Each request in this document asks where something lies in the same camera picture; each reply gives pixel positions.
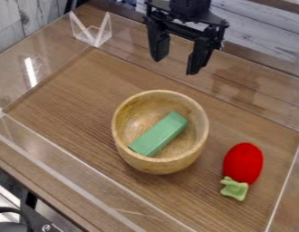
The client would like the black metal table leg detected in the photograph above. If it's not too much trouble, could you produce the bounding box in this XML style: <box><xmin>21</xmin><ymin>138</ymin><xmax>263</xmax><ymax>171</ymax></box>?
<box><xmin>20</xmin><ymin>191</ymin><xmax>63</xmax><ymax>232</ymax></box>

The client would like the red plush tomato toy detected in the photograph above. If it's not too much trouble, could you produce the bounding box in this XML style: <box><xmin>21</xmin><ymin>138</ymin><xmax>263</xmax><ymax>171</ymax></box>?
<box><xmin>220</xmin><ymin>142</ymin><xmax>264</xmax><ymax>201</ymax></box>

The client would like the black cable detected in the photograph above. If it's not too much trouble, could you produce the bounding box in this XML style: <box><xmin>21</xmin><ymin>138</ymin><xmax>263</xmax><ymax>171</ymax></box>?
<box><xmin>0</xmin><ymin>206</ymin><xmax>25</xmax><ymax>226</ymax></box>

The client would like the light wooden bowl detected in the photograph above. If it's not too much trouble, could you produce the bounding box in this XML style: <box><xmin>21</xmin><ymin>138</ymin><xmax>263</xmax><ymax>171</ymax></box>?
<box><xmin>111</xmin><ymin>90</ymin><xmax>209</xmax><ymax>175</ymax></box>

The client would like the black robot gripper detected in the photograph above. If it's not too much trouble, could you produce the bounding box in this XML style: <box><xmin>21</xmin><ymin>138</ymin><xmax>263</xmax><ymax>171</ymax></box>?
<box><xmin>144</xmin><ymin>0</ymin><xmax>229</xmax><ymax>75</ymax></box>

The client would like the green rectangular block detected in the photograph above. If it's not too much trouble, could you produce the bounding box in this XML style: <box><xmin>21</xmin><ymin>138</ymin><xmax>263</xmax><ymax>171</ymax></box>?
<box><xmin>128</xmin><ymin>111</ymin><xmax>188</xmax><ymax>157</ymax></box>

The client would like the clear acrylic corner bracket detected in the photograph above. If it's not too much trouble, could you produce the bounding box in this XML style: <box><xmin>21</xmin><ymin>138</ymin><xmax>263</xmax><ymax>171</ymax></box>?
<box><xmin>69</xmin><ymin>12</ymin><xmax>112</xmax><ymax>48</ymax></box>

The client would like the clear acrylic tray wall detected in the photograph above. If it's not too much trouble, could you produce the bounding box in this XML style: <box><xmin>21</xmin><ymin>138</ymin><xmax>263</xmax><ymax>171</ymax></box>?
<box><xmin>0</xmin><ymin>6</ymin><xmax>299</xmax><ymax>232</ymax></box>

